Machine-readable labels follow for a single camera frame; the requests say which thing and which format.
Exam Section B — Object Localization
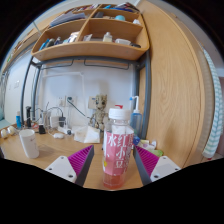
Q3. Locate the brown tree creature figurine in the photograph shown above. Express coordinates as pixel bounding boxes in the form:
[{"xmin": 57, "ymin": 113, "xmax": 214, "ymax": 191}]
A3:
[{"xmin": 89, "ymin": 94, "xmax": 109, "ymax": 132}]

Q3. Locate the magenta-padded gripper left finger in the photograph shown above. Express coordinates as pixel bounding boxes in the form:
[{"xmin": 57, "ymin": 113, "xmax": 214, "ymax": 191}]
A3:
[{"xmin": 44, "ymin": 144, "xmax": 96, "ymax": 188}]

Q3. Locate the black power adapter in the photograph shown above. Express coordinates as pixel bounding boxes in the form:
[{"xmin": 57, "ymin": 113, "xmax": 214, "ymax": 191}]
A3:
[{"xmin": 58, "ymin": 115, "xmax": 67, "ymax": 128}]

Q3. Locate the black cable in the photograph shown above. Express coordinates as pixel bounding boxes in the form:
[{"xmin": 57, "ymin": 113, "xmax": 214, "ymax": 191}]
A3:
[{"xmin": 66, "ymin": 97, "xmax": 92, "ymax": 120}]

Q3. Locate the white power strip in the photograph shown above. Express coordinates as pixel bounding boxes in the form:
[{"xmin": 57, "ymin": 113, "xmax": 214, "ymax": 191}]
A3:
[{"xmin": 57, "ymin": 125, "xmax": 76, "ymax": 135}]

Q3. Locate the black upright stand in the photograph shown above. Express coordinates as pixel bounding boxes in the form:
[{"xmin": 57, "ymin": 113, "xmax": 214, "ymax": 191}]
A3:
[{"xmin": 25, "ymin": 105, "xmax": 33, "ymax": 128}]

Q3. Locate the wooden wardrobe side panel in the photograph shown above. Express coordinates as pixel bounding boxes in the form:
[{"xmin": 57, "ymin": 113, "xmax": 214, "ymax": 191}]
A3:
[{"xmin": 138, "ymin": 1, "xmax": 214, "ymax": 168}]

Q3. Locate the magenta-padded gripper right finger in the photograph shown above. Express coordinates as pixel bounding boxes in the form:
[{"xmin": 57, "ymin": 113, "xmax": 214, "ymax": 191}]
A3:
[{"xmin": 132, "ymin": 145, "xmax": 182, "ymax": 187}]

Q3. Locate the pink-labelled clear drink bottle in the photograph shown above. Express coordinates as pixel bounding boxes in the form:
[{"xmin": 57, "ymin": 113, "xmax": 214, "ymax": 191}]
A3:
[{"xmin": 101, "ymin": 107, "xmax": 135, "ymax": 191}]

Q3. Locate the small blue bottle white cap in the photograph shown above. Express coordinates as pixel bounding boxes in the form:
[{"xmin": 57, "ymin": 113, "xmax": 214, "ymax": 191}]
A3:
[{"xmin": 15, "ymin": 111, "xmax": 23, "ymax": 130}]

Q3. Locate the white paper cup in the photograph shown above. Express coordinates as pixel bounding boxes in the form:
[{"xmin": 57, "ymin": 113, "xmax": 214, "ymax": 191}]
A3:
[{"xmin": 18, "ymin": 128, "xmax": 40, "ymax": 159}]

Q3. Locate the striped white green curtain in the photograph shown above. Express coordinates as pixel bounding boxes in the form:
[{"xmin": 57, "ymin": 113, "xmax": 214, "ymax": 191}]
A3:
[{"xmin": 201, "ymin": 46, "xmax": 224, "ymax": 159}]

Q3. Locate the crumpled white tissue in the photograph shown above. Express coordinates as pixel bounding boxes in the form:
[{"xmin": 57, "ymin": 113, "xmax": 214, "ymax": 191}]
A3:
[{"xmin": 73, "ymin": 125, "xmax": 102, "ymax": 144}]

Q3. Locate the small black box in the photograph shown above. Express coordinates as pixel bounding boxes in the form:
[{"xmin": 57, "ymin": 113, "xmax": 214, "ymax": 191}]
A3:
[{"xmin": 38, "ymin": 123, "xmax": 47, "ymax": 135}]

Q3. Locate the grey metal desk frame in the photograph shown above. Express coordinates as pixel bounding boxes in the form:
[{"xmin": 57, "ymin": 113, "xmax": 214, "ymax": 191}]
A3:
[{"xmin": 20, "ymin": 49, "xmax": 153, "ymax": 141}]

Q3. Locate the small green flat item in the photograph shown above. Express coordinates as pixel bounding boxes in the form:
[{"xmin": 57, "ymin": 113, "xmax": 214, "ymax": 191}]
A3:
[{"xmin": 151, "ymin": 148, "xmax": 164, "ymax": 158}]

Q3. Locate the wooden shelf unit with items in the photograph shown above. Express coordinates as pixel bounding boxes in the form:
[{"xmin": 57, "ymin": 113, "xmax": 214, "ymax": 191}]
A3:
[{"xmin": 30, "ymin": 2, "xmax": 150, "ymax": 62}]

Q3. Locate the long wooden wall shelf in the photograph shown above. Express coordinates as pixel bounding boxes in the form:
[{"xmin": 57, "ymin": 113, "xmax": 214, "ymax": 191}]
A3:
[{"xmin": 1, "ymin": 19, "xmax": 51, "ymax": 74}]

